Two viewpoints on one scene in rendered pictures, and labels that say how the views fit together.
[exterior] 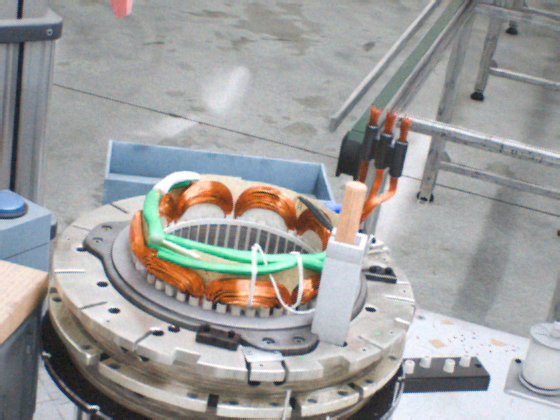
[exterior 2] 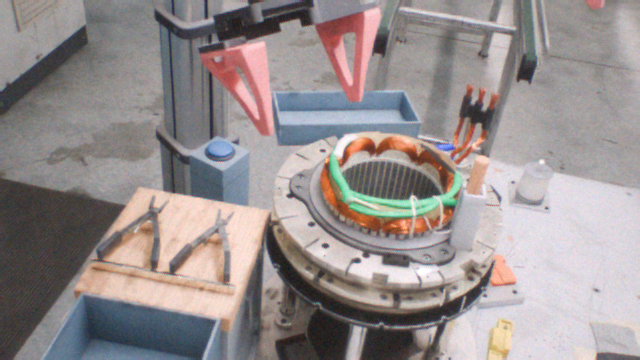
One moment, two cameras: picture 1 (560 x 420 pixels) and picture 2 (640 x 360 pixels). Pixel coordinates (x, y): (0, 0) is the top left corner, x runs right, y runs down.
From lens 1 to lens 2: 0.31 m
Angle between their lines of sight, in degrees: 13
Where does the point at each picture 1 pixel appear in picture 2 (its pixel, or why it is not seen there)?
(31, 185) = (222, 118)
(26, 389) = (258, 275)
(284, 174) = (381, 100)
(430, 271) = (411, 86)
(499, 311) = (453, 107)
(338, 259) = (470, 204)
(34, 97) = not seen: hidden behind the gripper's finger
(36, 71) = not seen: hidden behind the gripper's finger
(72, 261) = (287, 207)
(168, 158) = (310, 98)
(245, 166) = not seen: hidden behind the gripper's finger
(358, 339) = (477, 244)
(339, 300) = (469, 227)
